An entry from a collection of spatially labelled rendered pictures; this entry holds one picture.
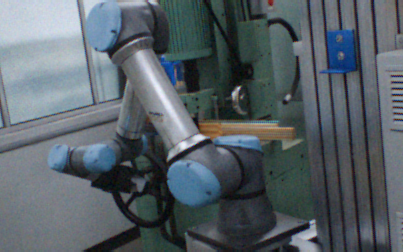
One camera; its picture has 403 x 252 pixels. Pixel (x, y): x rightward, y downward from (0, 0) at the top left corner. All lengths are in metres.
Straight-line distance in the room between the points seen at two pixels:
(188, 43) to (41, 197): 1.59
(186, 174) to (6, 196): 2.08
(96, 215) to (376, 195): 2.54
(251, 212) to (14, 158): 2.05
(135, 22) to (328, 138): 0.52
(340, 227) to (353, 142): 0.22
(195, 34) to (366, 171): 0.99
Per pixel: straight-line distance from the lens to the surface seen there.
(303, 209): 2.55
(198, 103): 2.25
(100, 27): 1.47
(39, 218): 3.49
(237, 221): 1.50
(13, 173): 3.37
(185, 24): 2.18
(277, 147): 2.13
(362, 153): 1.40
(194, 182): 1.36
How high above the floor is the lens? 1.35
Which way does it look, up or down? 10 degrees down
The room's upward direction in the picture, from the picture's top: 7 degrees counter-clockwise
